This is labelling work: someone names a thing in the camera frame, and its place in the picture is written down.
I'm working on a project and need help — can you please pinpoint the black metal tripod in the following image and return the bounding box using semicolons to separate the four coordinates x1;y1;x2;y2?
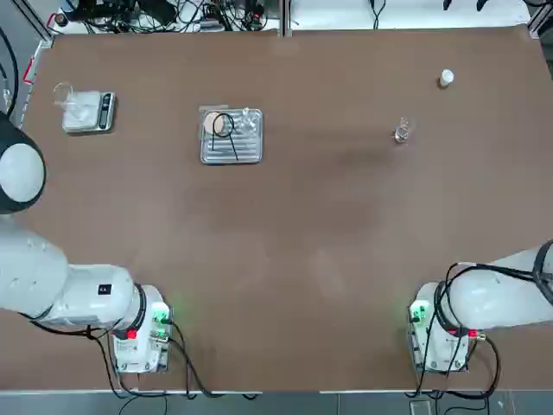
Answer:
211;112;239;162

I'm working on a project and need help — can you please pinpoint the glass alcohol lamp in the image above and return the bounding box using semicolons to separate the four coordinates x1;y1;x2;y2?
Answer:
238;106;259;134

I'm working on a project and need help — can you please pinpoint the small glass beaker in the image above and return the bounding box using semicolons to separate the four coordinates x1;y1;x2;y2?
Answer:
391;115;412;147

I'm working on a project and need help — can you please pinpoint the large glass beaker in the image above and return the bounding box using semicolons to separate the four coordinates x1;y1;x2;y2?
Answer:
52;82;90;120

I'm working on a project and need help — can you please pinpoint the ribbed metal tray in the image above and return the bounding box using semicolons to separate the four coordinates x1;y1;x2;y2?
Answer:
199;107;264;166

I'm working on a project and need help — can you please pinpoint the digital kitchen scale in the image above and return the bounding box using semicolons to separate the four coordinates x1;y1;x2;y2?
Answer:
61;89;118;134

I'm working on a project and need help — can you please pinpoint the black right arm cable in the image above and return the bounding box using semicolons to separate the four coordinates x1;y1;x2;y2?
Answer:
425;259;553;373

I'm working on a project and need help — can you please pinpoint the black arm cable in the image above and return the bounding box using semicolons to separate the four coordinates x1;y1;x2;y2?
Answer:
425;259;553;373
29;283;148;342

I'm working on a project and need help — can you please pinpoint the aluminium frame post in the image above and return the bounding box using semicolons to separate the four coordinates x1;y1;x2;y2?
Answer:
278;0;293;38

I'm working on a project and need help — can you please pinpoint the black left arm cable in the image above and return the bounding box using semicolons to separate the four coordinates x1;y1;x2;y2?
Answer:
29;283;148;342

